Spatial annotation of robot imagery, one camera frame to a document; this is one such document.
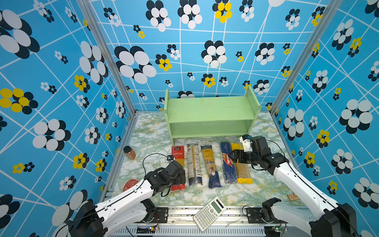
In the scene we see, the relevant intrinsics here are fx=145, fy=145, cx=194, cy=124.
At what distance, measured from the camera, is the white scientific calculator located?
2.36 ft

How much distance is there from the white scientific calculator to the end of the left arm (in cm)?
22

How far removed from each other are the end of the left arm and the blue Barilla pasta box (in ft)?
0.99

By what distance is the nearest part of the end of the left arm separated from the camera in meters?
0.56

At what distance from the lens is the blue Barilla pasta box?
0.84m

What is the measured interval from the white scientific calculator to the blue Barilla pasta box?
125 mm
